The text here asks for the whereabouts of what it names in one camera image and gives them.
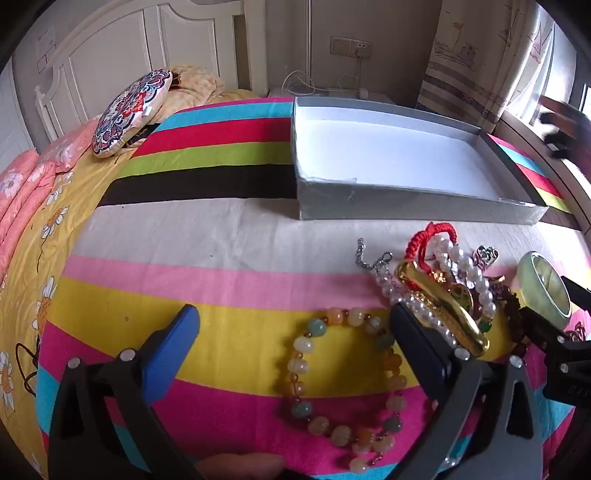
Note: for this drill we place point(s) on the person's left hand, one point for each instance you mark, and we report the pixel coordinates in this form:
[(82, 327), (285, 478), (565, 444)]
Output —
[(240, 467)]

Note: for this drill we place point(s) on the striped tablecloth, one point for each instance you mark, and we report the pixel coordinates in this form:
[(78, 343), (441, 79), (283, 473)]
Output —
[(207, 240)]

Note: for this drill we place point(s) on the silver brooch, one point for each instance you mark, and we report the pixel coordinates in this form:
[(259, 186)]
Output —
[(485, 256)]

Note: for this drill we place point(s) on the small black item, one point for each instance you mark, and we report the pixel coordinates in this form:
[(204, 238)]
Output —
[(148, 131)]

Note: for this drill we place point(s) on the window sill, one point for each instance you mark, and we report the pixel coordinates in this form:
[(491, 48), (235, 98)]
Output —
[(554, 180)]

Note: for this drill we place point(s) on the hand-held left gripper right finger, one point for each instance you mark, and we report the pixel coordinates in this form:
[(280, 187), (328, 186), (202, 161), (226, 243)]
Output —
[(415, 350)]

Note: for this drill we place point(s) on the pale green jade bangle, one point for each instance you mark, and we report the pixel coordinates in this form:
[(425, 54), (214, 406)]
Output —
[(528, 281)]

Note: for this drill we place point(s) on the printed curtain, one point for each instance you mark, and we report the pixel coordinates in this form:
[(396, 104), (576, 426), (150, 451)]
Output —
[(485, 60)]

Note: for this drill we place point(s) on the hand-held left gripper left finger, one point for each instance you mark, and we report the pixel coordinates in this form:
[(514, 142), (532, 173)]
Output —
[(171, 355)]

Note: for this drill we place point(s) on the round patterned cushion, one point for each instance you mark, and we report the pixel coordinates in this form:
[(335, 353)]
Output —
[(129, 110)]

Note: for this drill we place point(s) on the white lamp pole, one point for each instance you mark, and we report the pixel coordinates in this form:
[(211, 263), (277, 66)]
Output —
[(309, 46)]

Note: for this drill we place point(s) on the gold bangle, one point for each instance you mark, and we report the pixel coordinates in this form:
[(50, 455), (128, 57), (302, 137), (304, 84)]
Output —
[(443, 300)]

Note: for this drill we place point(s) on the white nightstand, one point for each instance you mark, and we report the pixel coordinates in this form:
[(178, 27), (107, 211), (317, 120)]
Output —
[(374, 97)]

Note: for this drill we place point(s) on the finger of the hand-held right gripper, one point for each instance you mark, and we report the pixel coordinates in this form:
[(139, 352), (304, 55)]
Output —
[(542, 330), (577, 290)]

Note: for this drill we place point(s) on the wall socket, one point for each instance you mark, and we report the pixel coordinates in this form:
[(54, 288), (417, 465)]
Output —
[(351, 47)]

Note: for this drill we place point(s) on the grey cardboard box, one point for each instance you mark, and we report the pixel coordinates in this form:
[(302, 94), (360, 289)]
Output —
[(392, 143)]

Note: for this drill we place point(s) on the yellow floral quilt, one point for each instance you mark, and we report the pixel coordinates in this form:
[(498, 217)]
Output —
[(60, 221)]

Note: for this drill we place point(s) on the white bed headboard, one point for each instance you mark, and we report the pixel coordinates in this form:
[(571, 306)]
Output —
[(184, 41)]

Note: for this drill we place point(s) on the beige pillow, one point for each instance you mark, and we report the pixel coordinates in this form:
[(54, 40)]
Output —
[(198, 87)]

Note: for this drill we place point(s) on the pink floral folded blanket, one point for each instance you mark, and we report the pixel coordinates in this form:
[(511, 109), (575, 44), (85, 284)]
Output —
[(23, 203)]

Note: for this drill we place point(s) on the dark blurred object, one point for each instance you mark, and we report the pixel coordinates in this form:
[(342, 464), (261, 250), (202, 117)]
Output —
[(565, 127)]

